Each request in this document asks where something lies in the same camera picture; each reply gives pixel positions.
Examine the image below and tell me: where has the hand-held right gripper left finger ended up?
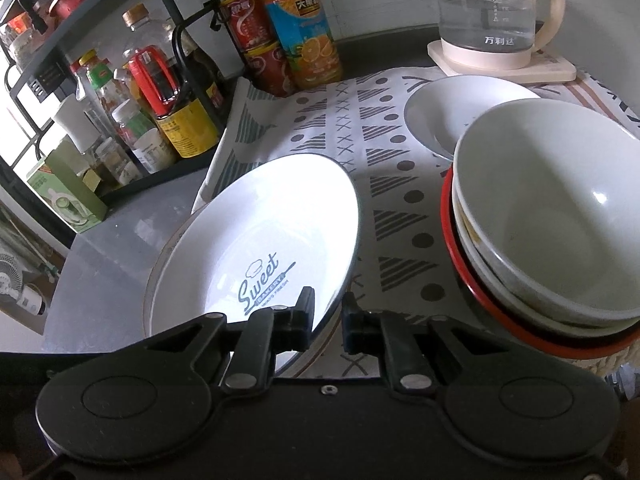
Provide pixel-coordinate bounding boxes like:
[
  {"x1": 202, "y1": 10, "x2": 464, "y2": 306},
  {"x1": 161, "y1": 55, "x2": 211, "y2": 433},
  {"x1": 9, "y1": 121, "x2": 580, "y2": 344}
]
[{"x1": 142, "y1": 287, "x2": 316, "y2": 391}]

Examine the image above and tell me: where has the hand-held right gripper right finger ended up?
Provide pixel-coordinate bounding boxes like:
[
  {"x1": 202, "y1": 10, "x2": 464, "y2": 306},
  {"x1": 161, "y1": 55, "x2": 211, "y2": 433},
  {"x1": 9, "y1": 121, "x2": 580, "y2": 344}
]
[{"x1": 341, "y1": 291, "x2": 493, "y2": 392}]

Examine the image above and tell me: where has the white plate with blue print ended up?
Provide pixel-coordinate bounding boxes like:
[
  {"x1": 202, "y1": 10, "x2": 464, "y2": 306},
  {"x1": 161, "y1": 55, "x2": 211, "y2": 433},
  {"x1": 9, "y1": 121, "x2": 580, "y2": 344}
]
[{"x1": 148, "y1": 154, "x2": 362, "y2": 376}]

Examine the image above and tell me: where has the white patterned bowl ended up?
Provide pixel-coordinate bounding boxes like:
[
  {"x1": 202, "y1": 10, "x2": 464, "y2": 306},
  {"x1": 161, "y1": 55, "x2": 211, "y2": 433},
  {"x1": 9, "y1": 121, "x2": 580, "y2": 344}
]
[{"x1": 451, "y1": 187, "x2": 640, "y2": 337}]

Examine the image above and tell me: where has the white plate with flower print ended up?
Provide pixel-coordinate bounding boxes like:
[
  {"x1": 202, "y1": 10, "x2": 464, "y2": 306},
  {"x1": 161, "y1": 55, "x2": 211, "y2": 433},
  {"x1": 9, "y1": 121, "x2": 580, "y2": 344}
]
[{"x1": 141, "y1": 209, "x2": 351, "y2": 381}]

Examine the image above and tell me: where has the red and black bowl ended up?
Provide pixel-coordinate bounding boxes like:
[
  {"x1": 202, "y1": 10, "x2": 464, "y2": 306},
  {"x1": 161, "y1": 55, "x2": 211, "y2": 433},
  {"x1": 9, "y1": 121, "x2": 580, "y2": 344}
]
[{"x1": 440, "y1": 165, "x2": 640, "y2": 360}]

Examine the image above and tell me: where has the patterned fringed tablecloth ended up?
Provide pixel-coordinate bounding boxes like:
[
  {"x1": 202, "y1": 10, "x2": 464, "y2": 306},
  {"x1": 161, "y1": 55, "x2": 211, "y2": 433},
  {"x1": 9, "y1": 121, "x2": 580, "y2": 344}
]
[{"x1": 192, "y1": 65, "x2": 640, "y2": 381}]

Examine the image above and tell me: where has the soy sauce bottle yellow label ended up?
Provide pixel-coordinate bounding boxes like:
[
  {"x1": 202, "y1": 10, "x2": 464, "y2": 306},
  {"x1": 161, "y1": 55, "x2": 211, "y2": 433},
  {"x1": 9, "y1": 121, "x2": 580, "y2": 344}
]
[{"x1": 127, "y1": 45, "x2": 221, "y2": 159}]

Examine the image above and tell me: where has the shallow white bowl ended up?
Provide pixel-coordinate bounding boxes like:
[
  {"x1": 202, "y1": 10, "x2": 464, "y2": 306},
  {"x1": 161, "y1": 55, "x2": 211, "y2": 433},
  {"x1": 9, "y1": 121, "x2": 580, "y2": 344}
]
[{"x1": 404, "y1": 75, "x2": 543, "y2": 163}]

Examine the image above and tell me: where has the white jar with green label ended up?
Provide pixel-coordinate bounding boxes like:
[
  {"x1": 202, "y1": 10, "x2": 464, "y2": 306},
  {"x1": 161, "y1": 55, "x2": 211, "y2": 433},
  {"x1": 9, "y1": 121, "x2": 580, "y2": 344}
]
[{"x1": 111, "y1": 100, "x2": 179, "y2": 174}]

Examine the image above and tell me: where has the red drink can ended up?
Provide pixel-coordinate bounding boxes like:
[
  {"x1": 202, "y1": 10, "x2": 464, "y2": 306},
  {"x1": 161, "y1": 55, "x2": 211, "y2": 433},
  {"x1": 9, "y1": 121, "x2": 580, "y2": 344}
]
[
  {"x1": 242, "y1": 40, "x2": 297, "y2": 99},
  {"x1": 220, "y1": 0, "x2": 274, "y2": 54}
]

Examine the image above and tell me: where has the green cardboard box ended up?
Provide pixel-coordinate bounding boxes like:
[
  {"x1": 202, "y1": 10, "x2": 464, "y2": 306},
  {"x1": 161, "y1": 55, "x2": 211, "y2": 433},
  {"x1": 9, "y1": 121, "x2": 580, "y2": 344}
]
[{"x1": 26, "y1": 140, "x2": 109, "y2": 234}]

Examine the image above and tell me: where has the dark sauce bottle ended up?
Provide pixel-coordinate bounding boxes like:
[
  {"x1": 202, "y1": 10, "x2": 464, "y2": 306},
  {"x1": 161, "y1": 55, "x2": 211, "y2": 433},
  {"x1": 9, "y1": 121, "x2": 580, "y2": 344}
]
[{"x1": 172, "y1": 25, "x2": 227, "y2": 111}]

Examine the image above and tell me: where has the orange juice bottle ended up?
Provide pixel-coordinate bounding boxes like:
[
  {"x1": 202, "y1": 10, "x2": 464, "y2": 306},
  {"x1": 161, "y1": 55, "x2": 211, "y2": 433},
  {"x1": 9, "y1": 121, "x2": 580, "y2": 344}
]
[{"x1": 252, "y1": 0, "x2": 344, "y2": 92}]

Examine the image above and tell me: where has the white floor fan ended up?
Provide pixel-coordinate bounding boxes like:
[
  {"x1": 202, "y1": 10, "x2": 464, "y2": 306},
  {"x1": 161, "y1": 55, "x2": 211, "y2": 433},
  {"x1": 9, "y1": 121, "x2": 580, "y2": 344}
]
[{"x1": 0, "y1": 250, "x2": 49, "y2": 317}]

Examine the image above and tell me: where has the white plastic bottle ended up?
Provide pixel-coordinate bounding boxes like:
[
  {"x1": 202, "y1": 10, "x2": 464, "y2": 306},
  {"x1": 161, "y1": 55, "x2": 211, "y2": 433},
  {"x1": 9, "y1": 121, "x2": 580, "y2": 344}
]
[{"x1": 52, "y1": 95, "x2": 102, "y2": 154}]

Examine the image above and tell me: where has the cream kettle base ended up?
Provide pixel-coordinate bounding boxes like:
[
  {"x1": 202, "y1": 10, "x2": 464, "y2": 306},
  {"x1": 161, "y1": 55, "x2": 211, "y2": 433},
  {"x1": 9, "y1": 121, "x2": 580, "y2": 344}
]
[{"x1": 427, "y1": 40, "x2": 578, "y2": 84}]

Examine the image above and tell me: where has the green label condiment bottle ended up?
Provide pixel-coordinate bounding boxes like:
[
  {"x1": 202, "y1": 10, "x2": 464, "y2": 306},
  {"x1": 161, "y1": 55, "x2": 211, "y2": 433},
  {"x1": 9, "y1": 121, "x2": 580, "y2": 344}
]
[{"x1": 77, "y1": 50, "x2": 127, "y2": 112}]

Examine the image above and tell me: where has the clear bottle with brown cap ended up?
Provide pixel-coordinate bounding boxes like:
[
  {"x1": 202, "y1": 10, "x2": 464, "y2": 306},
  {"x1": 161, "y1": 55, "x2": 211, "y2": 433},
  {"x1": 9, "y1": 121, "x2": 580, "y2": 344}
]
[{"x1": 122, "y1": 4, "x2": 172, "y2": 61}]

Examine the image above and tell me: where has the glass electric kettle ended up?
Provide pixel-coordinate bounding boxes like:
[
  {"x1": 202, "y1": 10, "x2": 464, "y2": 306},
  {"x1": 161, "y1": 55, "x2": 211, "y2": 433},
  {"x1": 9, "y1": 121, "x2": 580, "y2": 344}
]
[{"x1": 430, "y1": 0, "x2": 567, "y2": 60}]

